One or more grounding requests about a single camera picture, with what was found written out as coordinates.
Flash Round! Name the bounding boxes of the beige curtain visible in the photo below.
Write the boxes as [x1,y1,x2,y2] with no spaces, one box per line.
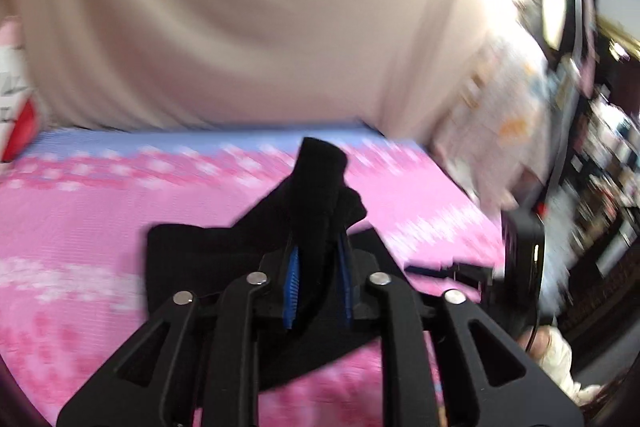
[0,0,493,138]

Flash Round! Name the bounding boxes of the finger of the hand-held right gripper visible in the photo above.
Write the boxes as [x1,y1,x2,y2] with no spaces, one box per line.
[404,261,493,290]

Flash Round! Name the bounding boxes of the white patterned cloth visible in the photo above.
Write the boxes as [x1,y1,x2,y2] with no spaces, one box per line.
[434,32,558,214]

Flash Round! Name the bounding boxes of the pink rose bedsheet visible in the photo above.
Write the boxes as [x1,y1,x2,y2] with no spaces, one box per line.
[0,121,507,427]

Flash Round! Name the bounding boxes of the person's right forearm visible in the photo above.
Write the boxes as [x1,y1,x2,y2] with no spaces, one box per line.
[517,326,603,405]

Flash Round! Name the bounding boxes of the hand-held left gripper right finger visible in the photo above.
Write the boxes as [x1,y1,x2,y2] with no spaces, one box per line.
[335,232,585,427]

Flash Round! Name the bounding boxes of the cluttered dark shelf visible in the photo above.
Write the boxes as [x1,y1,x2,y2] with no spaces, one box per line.
[560,72,640,298]

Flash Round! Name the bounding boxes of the black pants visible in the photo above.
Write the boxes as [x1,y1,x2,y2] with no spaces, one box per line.
[145,137,432,393]

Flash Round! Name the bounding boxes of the cat face pillow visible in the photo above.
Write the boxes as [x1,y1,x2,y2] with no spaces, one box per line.
[0,19,45,164]

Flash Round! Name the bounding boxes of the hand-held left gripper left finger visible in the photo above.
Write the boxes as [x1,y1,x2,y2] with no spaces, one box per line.
[56,246,301,427]

